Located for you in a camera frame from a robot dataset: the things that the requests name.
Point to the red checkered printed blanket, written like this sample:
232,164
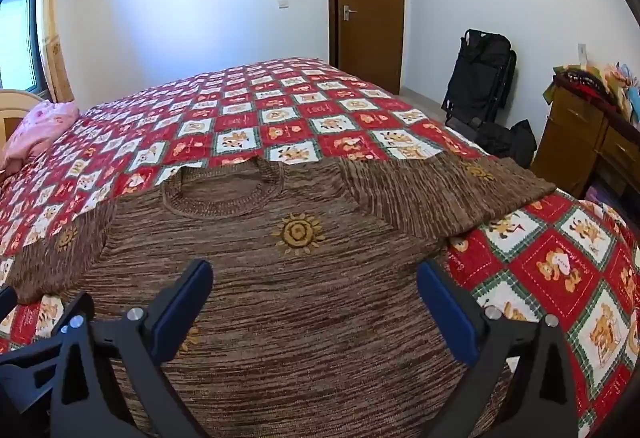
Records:
300,103

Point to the black suitcase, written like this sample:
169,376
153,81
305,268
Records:
480,73

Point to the window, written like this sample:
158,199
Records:
17,33

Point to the wooden dresser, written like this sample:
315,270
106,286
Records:
565,138

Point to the black bag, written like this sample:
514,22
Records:
505,138

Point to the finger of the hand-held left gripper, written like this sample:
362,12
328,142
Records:
25,363

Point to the cream wooden headboard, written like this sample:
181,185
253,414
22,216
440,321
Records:
15,106

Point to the yellow patterned curtain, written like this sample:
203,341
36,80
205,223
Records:
52,18

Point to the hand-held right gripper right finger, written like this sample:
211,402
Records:
445,313

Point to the pink pillow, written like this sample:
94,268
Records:
40,128

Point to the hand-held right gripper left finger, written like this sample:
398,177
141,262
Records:
182,313

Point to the brown knitted sweater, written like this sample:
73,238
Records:
300,318

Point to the pile of colourful clothes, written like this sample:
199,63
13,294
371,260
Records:
585,81

